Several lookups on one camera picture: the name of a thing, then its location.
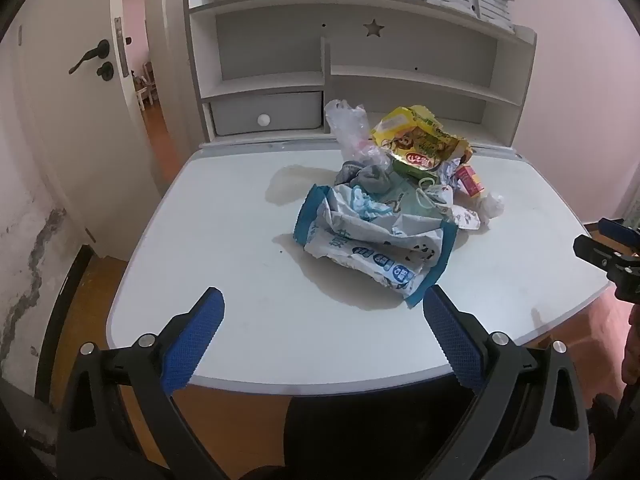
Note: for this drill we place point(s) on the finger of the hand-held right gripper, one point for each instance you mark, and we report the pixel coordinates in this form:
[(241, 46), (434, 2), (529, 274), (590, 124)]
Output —
[(620, 230), (600, 255)]

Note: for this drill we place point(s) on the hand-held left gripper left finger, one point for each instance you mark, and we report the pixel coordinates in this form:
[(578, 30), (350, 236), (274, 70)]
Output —
[(195, 340)]

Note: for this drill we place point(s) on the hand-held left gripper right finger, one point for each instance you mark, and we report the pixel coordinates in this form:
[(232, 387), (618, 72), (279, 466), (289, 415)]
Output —
[(452, 340)]

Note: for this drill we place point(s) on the printed white face mask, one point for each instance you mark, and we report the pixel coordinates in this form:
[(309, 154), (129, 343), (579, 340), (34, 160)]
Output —
[(442, 195)]

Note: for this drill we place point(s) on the crumpled white tissue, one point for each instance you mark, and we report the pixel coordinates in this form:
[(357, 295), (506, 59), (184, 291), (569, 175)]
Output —
[(492, 206)]

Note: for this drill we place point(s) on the white blue plastic packaging bag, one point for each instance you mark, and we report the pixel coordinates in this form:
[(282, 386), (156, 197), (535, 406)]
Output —
[(360, 240)]

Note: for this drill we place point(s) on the small pink carton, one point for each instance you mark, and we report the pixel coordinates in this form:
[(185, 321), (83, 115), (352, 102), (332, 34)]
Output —
[(467, 178)]

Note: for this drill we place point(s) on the green packet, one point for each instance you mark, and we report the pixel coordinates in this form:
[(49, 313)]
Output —
[(407, 167)]

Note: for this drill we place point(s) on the grey sock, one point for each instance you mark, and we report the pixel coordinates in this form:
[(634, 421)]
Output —
[(370, 177)]

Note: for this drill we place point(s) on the yellow snack packet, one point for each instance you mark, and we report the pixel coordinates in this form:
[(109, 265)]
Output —
[(415, 142)]

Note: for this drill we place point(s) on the white drawer knob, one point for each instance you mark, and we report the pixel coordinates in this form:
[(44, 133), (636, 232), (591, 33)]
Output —
[(263, 120)]

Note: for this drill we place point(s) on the clear plastic bag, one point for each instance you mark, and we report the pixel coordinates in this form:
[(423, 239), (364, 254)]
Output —
[(350, 125)]

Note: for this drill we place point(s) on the grey drawer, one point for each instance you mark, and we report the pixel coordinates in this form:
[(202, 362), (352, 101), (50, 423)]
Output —
[(280, 110)]

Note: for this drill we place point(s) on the white door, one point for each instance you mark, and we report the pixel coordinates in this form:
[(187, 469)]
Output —
[(60, 135)]

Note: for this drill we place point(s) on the white wooden stool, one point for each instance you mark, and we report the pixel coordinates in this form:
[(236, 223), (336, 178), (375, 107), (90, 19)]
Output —
[(145, 92)]

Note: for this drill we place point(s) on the black door lock knob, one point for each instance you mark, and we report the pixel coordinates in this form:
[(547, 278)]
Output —
[(105, 70)]

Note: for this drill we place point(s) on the metal door latch plate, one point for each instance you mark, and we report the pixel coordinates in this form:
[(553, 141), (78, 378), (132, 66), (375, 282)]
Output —
[(118, 45)]

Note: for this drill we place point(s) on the white desk hutch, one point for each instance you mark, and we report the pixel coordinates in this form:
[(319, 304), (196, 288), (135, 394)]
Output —
[(270, 35)]

